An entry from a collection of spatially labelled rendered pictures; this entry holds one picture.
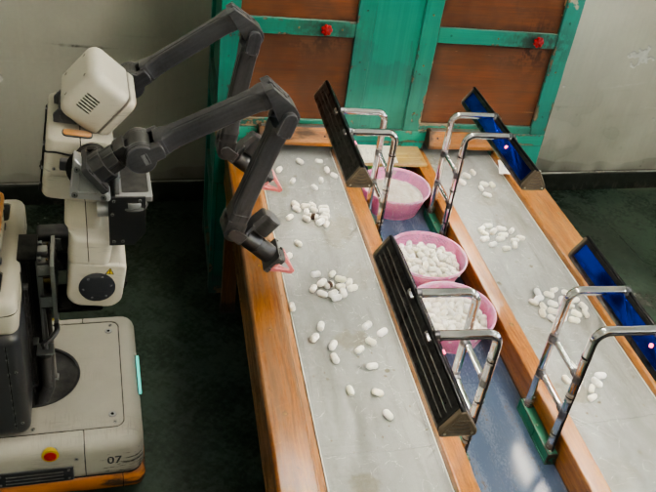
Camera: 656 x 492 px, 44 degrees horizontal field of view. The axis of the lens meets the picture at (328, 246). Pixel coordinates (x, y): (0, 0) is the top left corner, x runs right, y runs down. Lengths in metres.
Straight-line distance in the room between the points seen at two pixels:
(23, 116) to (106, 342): 1.42
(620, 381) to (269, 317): 1.01
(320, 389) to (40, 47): 2.26
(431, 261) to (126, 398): 1.10
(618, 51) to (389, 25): 1.90
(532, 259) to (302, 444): 1.21
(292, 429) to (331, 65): 1.55
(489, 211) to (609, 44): 1.82
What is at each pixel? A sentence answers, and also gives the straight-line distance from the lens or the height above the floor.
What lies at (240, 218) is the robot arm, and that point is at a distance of 2.23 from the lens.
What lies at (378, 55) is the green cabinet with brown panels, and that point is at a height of 1.15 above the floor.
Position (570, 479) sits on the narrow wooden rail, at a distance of 2.18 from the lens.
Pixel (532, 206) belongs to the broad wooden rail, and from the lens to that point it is 3.10.
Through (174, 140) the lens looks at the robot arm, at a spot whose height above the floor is 1.28.
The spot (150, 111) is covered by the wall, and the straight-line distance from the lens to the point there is 3.98.
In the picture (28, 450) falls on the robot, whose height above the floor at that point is 0.26.
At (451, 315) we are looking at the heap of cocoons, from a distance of 2.49.
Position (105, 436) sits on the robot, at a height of 0.27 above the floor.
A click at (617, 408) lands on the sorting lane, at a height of 0.74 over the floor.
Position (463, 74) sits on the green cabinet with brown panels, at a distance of 3.25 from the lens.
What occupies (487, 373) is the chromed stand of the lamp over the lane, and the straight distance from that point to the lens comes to 1.92.
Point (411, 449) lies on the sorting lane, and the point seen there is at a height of 0.74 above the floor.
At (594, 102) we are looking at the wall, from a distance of 4.76.
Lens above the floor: 2.24
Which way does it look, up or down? 34 degrees down
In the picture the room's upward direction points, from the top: 9 degrees clockwise
